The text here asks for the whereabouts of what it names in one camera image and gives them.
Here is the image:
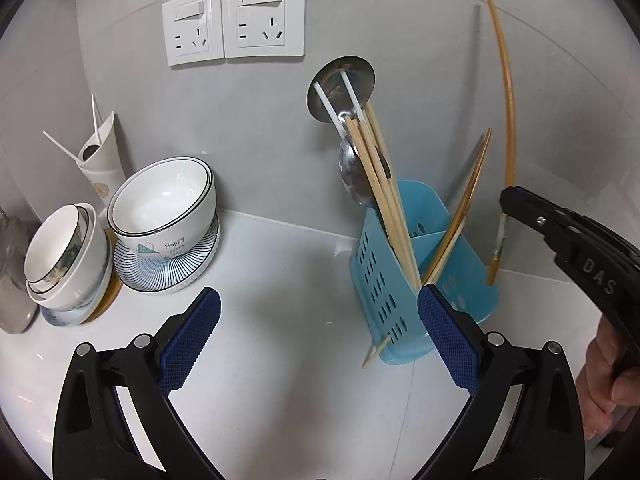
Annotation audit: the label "steel kettle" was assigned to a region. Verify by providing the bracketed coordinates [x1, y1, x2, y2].
[0, 211, 38, 335]

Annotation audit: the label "stacked white bowls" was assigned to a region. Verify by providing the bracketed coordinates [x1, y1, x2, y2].
[24, 203, 112, 312]

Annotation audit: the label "yellow chopstick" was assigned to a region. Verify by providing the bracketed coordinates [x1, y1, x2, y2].
[482, 0, 518, 286]

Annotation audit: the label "wooden chopstick leaning alone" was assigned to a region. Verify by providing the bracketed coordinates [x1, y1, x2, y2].
[422, 128, 494, 286]

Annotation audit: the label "steel ladle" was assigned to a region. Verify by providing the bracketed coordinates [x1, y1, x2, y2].
[307, 56, 375, 124]

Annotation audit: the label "right white wall socket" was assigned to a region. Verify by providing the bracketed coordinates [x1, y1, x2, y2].
[221, 0, 306, 58]

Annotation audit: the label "white chopstick right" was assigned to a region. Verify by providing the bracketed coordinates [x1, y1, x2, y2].
[341, 70, 362, 115]

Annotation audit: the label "dark chopstick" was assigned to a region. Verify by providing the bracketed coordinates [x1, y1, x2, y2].
[425, 218, 466, 284]

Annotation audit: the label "white wall socket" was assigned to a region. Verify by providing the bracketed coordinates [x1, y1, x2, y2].
[162, 0, 224, 66]
[221, 0, 306, 58]

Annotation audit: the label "left white wall socket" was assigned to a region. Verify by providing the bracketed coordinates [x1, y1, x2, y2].
[162, 0, 224, 66]

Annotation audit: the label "white chopstick left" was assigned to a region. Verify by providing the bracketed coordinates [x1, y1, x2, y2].
[310, 81, 347, 139]

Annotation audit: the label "white toothpick holder cup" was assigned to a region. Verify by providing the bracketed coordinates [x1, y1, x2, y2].
[41, 93, 127, 208]

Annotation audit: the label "steel spoon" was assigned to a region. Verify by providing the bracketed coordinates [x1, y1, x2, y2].
[338, 134, 374, 207]

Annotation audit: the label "white chopstick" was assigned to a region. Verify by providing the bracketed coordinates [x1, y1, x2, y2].
[341, 70, 362, 115]
[310, 81, 347, 139]

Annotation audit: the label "blue plastic utensil holder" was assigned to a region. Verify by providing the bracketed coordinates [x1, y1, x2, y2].
[348, 179, 500, 365]

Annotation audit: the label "right human hand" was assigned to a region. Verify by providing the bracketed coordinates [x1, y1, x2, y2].
[576, 316, 639, 440]

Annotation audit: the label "blue striped plate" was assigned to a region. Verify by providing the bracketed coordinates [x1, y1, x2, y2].
[114, 214, 220, 295]

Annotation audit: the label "wooden tray under bowls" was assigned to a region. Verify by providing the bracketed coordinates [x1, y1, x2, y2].
[84, 229, 122, 324]

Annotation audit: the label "chopstick under holder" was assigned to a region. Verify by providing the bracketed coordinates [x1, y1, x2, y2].
[361, 334, 392, 370]

